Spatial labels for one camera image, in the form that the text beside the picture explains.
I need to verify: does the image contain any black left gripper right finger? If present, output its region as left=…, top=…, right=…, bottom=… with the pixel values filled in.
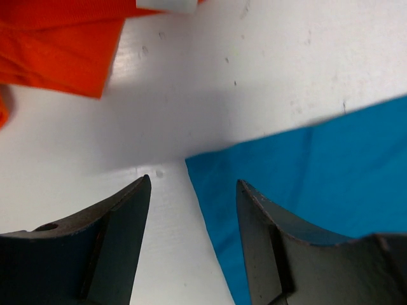
left=236, top=180, right=406, bottom=304

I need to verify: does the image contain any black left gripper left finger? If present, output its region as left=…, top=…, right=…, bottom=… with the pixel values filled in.
left=1, top=175, right=151, bottom=304

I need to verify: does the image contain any blue t shirt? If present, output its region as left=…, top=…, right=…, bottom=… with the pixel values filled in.
left=186, top=97, right=406, bottom=304

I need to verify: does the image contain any crumpled orange t shirt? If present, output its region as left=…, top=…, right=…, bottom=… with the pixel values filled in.
left=0, top=0, right=207, bottom=129

